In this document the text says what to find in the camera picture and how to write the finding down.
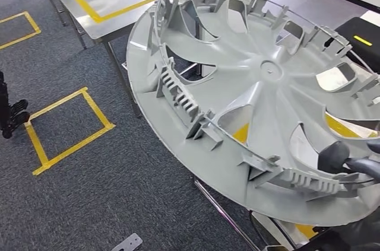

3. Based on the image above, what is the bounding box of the black robot left foot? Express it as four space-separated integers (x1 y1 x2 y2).
111 233 143 251

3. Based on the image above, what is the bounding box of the grey plastic wheel hubcap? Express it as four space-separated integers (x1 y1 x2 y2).
126 0 380 227

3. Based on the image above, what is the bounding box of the black humanoid robot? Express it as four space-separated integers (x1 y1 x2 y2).
0 71 30 140

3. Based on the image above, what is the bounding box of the black hard case yellow label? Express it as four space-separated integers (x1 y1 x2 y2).
335 17 380 74

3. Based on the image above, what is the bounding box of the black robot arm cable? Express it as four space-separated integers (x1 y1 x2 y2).
249 209 299 251

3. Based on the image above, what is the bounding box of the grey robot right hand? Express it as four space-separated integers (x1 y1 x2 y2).
297 141 380 251

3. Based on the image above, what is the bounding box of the yellow floor tape line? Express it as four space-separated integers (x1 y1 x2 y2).
24 87 116 176

